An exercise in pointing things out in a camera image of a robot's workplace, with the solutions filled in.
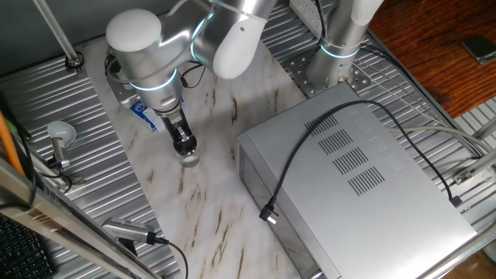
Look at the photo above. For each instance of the white power strip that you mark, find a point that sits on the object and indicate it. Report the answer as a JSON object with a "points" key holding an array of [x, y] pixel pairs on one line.
{"points": [[306, 11]]}

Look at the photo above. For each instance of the wrist camera with metal bracket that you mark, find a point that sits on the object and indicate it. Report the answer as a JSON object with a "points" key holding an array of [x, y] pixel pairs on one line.
{"points": [[124, 98]]}

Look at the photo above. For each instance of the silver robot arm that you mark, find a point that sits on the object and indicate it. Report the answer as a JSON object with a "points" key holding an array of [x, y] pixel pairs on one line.
{"points": [[151, 66]]}

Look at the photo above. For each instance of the black keyboard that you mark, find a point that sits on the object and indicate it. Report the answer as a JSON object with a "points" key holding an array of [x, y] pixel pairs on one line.
{"points": [[19, 255]]}

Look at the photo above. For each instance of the small metal angle bracket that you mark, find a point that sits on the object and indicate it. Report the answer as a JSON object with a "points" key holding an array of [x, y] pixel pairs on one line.
{"points": [[77, 180]]}

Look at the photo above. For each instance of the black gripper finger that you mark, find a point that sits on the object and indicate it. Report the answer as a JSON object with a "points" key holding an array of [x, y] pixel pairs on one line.
{"points": [[181, 138], [193, 143]]}

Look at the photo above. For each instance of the blue tissue pack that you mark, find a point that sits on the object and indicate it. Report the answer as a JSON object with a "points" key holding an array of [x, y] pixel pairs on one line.
{"points": [[145, 116]]}

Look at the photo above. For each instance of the black jar lid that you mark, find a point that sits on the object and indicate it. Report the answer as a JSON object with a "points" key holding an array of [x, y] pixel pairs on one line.
{"points": [[184, 152]]}

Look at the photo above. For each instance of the clear glass jar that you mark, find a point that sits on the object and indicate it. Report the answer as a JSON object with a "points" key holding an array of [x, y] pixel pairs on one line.
{"points": [[190, 160]]}

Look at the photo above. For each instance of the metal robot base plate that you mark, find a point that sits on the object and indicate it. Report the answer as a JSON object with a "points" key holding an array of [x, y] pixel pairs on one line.
{"points": [[298, 73]]}

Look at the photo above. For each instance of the aluminium rail bracket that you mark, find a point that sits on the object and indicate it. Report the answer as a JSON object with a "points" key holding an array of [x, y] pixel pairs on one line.
{"points": [[465, 176]]}

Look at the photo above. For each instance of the silver metal box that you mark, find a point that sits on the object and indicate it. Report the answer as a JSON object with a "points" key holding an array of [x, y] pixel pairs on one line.
{"points": [[368, 201]]}

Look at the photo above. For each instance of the aluminium frame bar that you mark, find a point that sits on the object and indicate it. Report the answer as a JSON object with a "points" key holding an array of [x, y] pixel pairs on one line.
{"points": [[38, 209]]}

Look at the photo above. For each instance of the silver depth camera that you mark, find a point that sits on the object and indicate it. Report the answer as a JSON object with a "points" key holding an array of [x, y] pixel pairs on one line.
{"points": [[124, 229]]}

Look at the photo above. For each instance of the white marble board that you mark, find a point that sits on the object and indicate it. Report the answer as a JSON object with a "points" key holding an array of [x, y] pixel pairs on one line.
{"points": [[201, 217]]}

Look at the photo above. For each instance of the metal pole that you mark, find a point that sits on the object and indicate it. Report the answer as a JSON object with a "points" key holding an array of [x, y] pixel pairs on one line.
{"points": [[58, 33]]}

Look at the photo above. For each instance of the orange rod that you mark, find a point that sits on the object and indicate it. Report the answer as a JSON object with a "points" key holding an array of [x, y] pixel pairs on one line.
{"points": [[7, 143]]}

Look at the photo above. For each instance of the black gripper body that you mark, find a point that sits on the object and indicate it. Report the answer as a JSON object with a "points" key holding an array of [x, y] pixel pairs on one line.
{"points": [[174, 122]]}

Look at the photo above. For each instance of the dark flat device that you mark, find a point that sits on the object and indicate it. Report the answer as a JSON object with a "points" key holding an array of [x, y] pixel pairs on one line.
{"points": [[480, 48]]}

